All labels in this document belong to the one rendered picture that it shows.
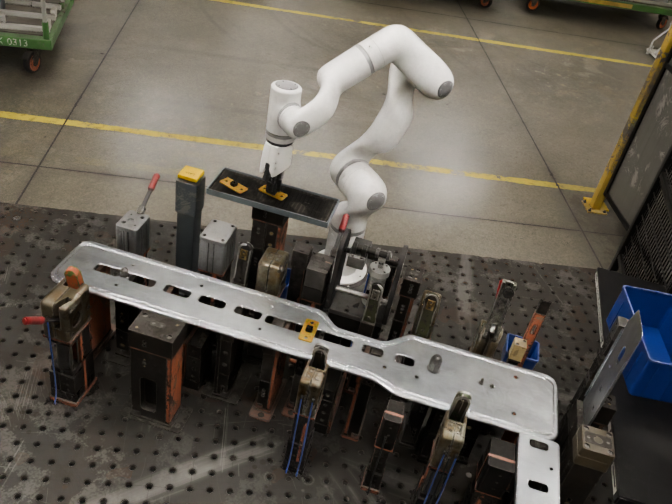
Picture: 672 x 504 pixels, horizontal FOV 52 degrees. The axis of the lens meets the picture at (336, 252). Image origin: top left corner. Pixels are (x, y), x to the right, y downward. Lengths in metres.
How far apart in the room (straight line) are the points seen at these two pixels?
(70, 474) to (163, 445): 0.24
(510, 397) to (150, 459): 0.94
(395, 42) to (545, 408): 1.04
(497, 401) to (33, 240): 1.65
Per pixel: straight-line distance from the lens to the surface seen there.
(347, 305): 2.00
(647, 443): 1.89
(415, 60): 2.01
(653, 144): 4.48
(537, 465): 1.74
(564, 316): 2.70
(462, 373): 1.86
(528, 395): 1.88
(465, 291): 2.63
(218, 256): 1.95
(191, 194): 2.11
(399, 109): 2.10
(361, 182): 2.11
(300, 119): 1.83
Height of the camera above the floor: 2.27
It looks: 36 degrees down
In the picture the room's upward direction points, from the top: 12 degrees clockwise
